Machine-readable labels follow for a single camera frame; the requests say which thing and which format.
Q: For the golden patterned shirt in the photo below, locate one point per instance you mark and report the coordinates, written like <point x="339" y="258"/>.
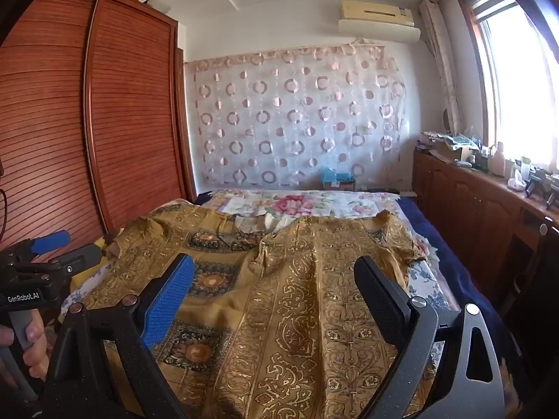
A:
<point x="279" y="314"/>

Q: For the wooden slatted wardrobe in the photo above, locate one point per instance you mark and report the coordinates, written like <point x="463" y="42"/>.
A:
<point x="52" y="118"/>

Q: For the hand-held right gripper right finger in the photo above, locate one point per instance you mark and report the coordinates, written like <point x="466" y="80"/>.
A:
<point x="382" y="301"/>

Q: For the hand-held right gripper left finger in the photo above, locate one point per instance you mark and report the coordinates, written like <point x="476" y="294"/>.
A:
<point x="168" y="301"/>

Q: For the sheer circle-patterned curtain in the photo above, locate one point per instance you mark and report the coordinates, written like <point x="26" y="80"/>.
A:
<point x="297" y="118"/>

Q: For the oval mirror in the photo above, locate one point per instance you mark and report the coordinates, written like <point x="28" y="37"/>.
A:
<point x="448" y="121"/>

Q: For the window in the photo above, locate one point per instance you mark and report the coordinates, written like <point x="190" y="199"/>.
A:
<point x="519" y="74"/>

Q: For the pile of assorted small items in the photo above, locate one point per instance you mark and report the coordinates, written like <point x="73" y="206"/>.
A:
<point x="454" y="139"/>

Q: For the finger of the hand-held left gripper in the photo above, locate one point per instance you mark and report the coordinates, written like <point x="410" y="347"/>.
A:
<point x="50" y="242"/>
<point x="81" y="258"/>

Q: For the navy blue blanket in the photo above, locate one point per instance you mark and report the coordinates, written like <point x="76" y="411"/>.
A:
<point x="450" y="253"/>

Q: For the cream wall air conditioner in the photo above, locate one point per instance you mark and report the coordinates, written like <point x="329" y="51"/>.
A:
<point x="375" y="17"/>

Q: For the beige window curtain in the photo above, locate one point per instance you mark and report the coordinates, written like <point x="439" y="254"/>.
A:
<point x="441" y="61"/>

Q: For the person's left hand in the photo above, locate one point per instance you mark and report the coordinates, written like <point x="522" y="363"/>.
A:
<point x="37" y="345"/>

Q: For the teal box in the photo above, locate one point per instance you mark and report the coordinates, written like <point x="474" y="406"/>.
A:
<point x="334" y="179"/>

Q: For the yellow plush pillow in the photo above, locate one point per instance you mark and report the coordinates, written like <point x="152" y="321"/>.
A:
<point x="87" y="281"/>

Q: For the white blue-flowered bed sheet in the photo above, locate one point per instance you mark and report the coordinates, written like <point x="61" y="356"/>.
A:
<point x="426" y="279"/>

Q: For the wooden sideboard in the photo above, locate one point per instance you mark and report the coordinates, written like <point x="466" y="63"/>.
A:
<point x="463" y="200"/>

